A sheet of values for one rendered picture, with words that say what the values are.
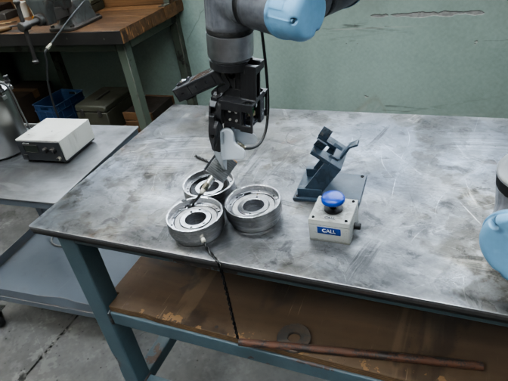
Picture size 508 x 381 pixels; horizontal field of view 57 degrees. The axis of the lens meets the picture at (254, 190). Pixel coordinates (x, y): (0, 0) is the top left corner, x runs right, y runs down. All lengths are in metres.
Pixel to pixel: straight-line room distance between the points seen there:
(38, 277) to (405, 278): 1.47
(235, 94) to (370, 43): 1.64
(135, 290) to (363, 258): 0.61
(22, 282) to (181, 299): 0.95
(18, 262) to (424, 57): 1.96
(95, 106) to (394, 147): 1.97
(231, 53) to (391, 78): 1.74
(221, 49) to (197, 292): 0.59
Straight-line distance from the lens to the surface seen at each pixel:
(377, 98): 2.48
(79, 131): 1.58
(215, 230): 0.83
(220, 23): 0.74
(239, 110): 0.78
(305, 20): 0.65
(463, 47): 2.36
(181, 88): 0.84
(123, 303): 1.16
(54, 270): 1.93
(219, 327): 1.04
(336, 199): 0.78
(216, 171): 0.88
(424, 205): 0.90
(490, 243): 0.57
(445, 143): 1.10
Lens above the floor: 1.33
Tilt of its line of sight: 33 degrees down
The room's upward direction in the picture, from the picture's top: 9 degrees counter-clockwise
